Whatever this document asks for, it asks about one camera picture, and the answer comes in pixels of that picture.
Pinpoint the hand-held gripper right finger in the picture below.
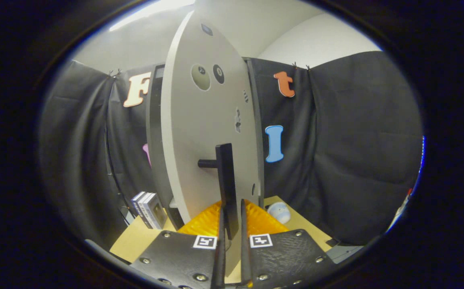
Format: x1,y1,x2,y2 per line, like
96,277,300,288
240,199,337,289

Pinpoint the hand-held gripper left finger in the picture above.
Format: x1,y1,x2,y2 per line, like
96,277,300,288
129,200,227,289

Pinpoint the black door handle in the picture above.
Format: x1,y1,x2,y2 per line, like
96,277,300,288
198,143,240,240

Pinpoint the white cabinet door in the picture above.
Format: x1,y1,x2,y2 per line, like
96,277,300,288
160,10,261,277

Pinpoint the white rounded object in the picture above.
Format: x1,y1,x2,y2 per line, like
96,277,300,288
267,202,292,224

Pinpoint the grey cover book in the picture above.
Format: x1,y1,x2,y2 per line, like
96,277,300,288
143,193,168,230

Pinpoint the white spine book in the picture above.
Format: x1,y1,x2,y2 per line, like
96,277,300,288
137,192,154,228

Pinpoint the blue spine book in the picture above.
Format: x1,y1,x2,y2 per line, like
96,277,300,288
131,191,146,217

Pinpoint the grey cabinet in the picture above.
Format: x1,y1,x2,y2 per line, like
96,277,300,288
145,57,265,231

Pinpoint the black backdrop cloth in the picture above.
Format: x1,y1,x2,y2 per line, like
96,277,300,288
39,50,424,247

